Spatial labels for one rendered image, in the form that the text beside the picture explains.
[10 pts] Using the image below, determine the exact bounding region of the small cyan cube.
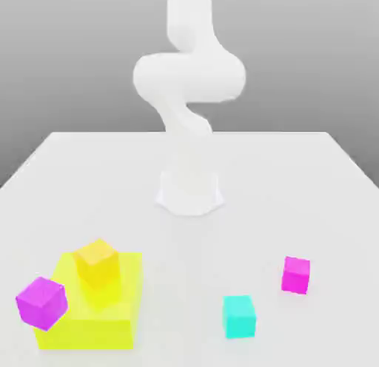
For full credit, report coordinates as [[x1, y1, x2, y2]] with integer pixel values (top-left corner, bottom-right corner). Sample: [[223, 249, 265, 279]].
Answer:
[[222, 294, 258, 340]]

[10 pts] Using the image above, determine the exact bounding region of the large yellow box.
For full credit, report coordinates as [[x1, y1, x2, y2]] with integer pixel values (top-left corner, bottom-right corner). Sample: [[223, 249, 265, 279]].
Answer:
[[33, 251, 144, 351]]

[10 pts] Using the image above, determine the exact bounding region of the small magenta cube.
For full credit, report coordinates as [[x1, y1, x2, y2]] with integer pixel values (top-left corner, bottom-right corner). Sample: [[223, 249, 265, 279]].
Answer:
[[281, 255, 311, 295]]

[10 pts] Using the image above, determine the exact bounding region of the small orange cube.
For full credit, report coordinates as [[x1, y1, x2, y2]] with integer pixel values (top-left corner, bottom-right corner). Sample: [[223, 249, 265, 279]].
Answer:
[[73, 238, 120, 291]]

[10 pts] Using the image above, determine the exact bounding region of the small purple cube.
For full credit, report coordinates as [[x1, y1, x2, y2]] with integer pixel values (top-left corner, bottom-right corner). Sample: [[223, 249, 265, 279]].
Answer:
[[15, 276, 70, 332]]

